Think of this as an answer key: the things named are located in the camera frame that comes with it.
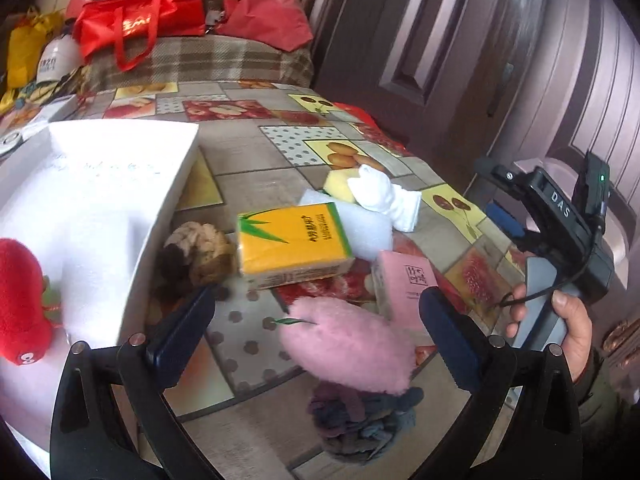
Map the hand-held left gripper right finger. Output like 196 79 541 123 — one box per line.
419 287 586 480

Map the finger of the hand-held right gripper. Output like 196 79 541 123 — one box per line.
475 156 532 197
486 200 527 242

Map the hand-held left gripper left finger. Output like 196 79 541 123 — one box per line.
49 285 221 480

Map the pink tissue pack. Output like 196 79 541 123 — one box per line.
372 249 441 332

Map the brown braided rope knot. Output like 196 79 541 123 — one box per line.
157 221 238 293

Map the pink fluffy plush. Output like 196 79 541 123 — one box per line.
277 296 417 395

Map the yellow tissue pack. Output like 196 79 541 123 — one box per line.
236 201 357 291

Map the white cardboard tray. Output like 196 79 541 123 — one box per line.
0 120 201 461

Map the yellow sponge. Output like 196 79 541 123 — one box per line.
324 169 363 205

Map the person's right forearm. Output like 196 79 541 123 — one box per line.
575 350 640 466

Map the person's right hand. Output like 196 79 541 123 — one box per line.
505 284 593 383

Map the white folded cloth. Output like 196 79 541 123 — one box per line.
347 164 423 233

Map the white foam block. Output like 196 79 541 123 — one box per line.
298 190 396 263

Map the red plastic bag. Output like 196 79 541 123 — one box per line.
332 102 413 156

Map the brown wooden door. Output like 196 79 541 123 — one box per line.
305 0 640 311

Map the red plush apple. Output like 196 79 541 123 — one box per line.
0 238 63 366

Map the fruit print tablecloth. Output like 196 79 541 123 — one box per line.
0 80 531 480

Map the white electronic device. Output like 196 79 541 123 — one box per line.
27 97 78 128

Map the round white gadget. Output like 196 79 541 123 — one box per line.
0 131 26 161

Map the plaid blanket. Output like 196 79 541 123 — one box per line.
82 35 315 93

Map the red non-woven bag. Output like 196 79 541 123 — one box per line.
220 0 315 52

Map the white helmet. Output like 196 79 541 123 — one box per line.
36 34 83 83

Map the red tote bag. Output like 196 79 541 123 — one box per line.
72 0 208 72

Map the yellow shopping bag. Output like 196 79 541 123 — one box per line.
6 7 66 88

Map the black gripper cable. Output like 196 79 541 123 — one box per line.
495 215 603 311

